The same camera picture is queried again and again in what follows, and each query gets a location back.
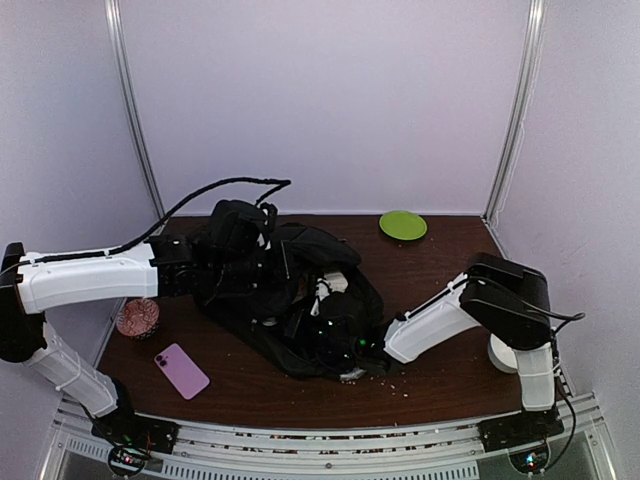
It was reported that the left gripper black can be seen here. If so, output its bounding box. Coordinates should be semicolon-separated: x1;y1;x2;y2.
210;238;302;289

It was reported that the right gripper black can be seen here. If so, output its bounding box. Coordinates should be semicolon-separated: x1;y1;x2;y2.
277;306;358;362

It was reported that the black student backpack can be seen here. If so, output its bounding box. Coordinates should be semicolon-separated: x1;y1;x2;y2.
189;223;393;381

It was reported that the pink smartphone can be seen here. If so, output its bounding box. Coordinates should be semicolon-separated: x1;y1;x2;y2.
154;343;210;401

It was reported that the beige glasses case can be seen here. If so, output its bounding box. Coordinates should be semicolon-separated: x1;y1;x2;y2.
322;271;349;293

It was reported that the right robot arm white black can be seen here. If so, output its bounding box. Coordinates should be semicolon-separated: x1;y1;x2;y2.
283;254;555;442

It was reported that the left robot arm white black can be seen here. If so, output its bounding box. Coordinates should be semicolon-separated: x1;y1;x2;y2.
1;200;286;444

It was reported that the red patterned small bowl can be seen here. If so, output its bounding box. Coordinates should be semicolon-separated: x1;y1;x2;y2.
115;298;160;340

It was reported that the green plate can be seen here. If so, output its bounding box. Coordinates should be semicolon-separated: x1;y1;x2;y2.
379;210;428;241

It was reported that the white bowl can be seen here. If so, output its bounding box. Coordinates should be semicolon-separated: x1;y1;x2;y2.
488;335;517;374

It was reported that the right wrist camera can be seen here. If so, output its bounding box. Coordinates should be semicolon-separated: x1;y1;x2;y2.
310;278;333;317

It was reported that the front aluminium rail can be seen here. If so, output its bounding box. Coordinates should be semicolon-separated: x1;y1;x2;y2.
42;394;614;480

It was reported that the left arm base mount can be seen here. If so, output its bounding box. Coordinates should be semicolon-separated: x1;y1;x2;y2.
85;379;179;479

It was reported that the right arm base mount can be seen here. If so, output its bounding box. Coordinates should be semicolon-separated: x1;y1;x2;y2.
477;409;564;475

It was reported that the left aluminium frame post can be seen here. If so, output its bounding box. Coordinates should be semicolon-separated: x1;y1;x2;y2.
104;0;165;218

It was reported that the aluminium frame post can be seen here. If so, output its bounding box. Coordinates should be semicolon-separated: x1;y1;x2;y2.
483;0;547;228
104;0;165;218

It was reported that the right aluminium frame post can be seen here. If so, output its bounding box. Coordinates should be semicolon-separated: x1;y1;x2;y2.
483;0;547;228

